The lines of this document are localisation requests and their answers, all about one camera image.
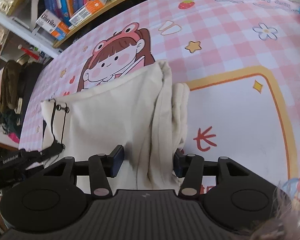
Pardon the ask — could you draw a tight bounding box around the olive green cloth bag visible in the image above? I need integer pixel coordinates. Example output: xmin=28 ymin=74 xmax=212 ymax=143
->
xmin=0 ymin=59 xmax=28 ymax=116

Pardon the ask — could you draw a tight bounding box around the flat orange white box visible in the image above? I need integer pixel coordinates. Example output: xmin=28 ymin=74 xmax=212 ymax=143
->
xmin=68 ymin=0 xmax=108 ymax=27

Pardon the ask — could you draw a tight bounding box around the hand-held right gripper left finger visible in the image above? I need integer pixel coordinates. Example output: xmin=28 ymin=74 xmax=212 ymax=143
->
xmin=43 ymin=144 xmax=125 ymax=198

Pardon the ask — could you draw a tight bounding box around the white wooden bookshelf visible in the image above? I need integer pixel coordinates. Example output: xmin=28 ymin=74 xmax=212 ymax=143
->
xmin=0 ymin=0 xmax=175 ymax=58

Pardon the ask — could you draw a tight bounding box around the tall white orange box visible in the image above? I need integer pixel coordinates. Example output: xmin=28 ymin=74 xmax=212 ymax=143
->
xmin=35 ymin=9 xmax=70 ymax=41

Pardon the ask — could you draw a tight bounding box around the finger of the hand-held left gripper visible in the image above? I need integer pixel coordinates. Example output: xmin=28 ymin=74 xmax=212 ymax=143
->
xmin=22 ymin=144 xmax=66 ymax=164

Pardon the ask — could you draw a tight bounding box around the cream t-shirt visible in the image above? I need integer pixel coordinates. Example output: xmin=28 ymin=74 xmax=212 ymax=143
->
xmin=41 ymin=59 xmax=191 ymax=191

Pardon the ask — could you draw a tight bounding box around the pink checked cartoon desk mat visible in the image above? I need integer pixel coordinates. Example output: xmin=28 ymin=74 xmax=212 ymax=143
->
xmin=19 ymin=0 xmax=300 ymax=198

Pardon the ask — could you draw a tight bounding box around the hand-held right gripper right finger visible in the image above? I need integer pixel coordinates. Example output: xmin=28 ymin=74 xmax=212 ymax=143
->
xmin=173 ymin=151 xmax=251 ymax=198

